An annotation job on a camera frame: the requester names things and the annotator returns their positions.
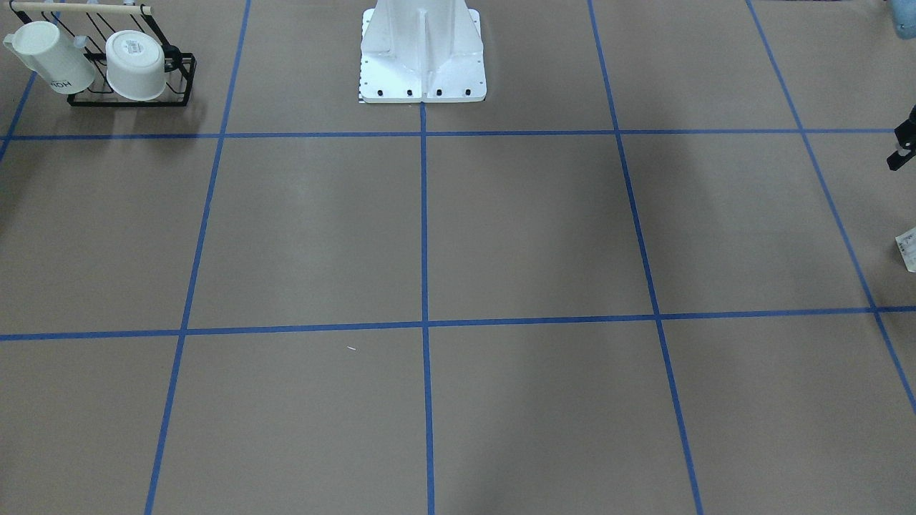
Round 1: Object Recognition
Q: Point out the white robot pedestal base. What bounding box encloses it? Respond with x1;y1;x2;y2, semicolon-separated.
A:
358;1;487;104

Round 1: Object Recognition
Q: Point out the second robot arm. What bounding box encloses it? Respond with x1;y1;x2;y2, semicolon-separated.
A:
886;1;915;172

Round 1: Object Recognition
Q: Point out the white mug with lettering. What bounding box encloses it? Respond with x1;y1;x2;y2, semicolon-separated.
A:
2;21;96;95

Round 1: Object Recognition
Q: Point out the milk carton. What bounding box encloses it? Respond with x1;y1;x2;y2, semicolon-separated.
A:
895;227;916;273

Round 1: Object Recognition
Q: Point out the black wire cup rack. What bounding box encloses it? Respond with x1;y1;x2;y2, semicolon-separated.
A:
2;1;197;108

